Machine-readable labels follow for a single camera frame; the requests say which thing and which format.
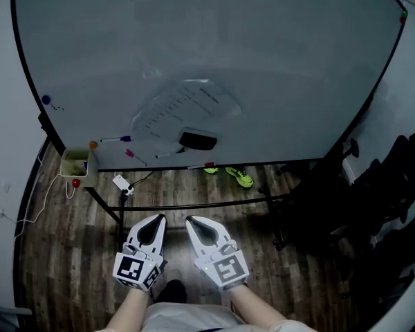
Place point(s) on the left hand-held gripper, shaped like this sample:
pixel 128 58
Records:
pixel 135 268

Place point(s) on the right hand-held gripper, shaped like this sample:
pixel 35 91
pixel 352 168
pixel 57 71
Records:
pixel 224 270

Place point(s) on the black whiteboard eraser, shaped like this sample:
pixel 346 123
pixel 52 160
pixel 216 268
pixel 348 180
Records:
pixel 197 140

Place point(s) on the white printed paper sheet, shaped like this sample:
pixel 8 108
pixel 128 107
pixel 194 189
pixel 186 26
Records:
pixel 180 106

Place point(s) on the large black-framed whiteboard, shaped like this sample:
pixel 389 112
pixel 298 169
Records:
pixel 193 29

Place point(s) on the person's right forearm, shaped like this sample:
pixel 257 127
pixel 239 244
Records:
pixel 252 306

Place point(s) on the person's left forearm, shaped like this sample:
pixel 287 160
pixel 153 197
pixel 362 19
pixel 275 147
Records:
pixel 128 310

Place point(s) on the red capped marker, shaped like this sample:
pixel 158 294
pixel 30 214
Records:
pixel 209 165

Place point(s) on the pink capped marker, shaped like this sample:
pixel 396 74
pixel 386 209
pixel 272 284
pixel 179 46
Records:
pixel 129 154

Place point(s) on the purple capped marker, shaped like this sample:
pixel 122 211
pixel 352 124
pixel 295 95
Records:
pixel 124 138

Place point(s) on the person's beige shoe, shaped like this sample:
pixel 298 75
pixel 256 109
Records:
pixel 174 275

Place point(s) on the white power strip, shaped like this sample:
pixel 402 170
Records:
pixel 121 182

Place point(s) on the person's dark trousers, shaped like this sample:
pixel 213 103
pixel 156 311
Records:
pixel 173 290

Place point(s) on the person's grey shirt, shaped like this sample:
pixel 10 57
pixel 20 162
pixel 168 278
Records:
pixel 186 318

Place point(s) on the beige magnetic storage box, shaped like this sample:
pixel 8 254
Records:
pixel 91 171

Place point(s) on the orange round magnet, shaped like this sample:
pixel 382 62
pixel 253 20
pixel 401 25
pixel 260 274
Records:
pixel 93 145

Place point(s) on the black office chair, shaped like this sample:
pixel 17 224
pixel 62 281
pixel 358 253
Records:
pixel 394 185
pixel 314 202

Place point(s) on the grey ledge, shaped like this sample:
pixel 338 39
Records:
pixel 7 310

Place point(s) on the blue round magnet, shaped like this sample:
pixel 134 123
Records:
pixel 46 99

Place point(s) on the white desk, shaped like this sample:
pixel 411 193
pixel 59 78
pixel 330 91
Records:
pixel 408 306

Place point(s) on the white wall outlet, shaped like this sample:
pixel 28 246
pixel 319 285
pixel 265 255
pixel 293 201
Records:
pixel 1 213

